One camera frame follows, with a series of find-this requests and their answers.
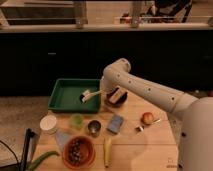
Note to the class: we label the white black dish brush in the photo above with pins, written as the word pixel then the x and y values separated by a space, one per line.
pixel 86 95

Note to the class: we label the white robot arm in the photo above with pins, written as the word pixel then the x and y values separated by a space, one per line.
pixel 195 150

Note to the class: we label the green plastic tray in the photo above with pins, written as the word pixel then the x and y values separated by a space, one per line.
pixel 66 94

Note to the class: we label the tan sponge block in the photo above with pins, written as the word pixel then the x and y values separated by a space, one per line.
pixel 116 96

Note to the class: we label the dark brown bowl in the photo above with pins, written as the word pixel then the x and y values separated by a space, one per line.
pixel 120 102

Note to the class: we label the blue sponge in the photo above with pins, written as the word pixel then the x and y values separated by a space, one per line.
pixel 115 124

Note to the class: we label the small metal cup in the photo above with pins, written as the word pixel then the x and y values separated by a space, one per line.
pixel 94 128

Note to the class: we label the green plastic cup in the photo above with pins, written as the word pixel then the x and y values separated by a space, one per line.
pixel 76 121

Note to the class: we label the red apple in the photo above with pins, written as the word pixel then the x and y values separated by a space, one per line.
pixel 147 118

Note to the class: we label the small black clip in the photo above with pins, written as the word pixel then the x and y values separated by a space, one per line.
pixel 139 128

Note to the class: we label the clear plastic bag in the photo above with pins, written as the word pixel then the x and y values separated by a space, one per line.
pixel 61 139

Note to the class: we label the white round container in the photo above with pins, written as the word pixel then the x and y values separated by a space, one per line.
pixel 48 124

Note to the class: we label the orange bowl with beans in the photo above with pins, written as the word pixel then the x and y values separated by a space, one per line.
pixel 78 153

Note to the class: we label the green cucumber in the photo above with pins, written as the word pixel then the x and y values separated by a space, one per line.
pixel 40 159

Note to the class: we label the black stand pole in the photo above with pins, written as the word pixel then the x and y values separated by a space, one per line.
pixel 28 136

